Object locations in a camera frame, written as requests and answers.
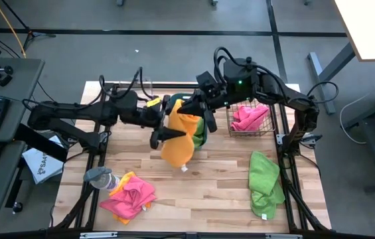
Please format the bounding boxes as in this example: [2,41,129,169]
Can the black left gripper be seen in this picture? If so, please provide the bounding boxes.
[137,94,187,150]

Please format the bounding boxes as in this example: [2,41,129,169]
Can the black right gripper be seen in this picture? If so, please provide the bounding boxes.
[177,86,230,133]

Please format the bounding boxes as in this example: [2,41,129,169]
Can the green microfiber towel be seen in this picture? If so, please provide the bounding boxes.
[192,118,208,149]
[248,151,286,220]

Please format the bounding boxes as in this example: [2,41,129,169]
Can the orange microfiber towel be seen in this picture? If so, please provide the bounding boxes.
[160,98,202,173]
[109,171,151,226]

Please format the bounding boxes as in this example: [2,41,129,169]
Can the pink microfiber towel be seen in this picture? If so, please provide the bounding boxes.
[99,175,157,220]
[230,104,270,132]

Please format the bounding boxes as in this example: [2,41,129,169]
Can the teal plastic basket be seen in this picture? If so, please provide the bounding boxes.
[169,92,208,149]

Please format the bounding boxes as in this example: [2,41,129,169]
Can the grey metal table leg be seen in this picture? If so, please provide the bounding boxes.
[307,42,356,116]

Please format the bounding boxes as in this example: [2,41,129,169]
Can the white printed paper bag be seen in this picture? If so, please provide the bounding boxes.
[22,135,65,185]

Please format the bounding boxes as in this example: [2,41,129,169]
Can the black tripod stand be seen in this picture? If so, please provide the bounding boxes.
[1,0,57,50]

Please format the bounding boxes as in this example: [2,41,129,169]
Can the white square table top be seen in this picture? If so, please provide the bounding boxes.
[334,0,375,62]

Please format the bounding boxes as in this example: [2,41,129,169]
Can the metal wire basket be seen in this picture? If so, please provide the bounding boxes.
[226,99,277,137]

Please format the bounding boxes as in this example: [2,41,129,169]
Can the black aluminium frame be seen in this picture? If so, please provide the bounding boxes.
[50,81,333,239]

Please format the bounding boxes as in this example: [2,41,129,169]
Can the white cable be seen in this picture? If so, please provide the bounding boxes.
[338,94,367,145]

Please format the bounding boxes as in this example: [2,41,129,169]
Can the yellow cable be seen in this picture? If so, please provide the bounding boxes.
[0,0,27,59]

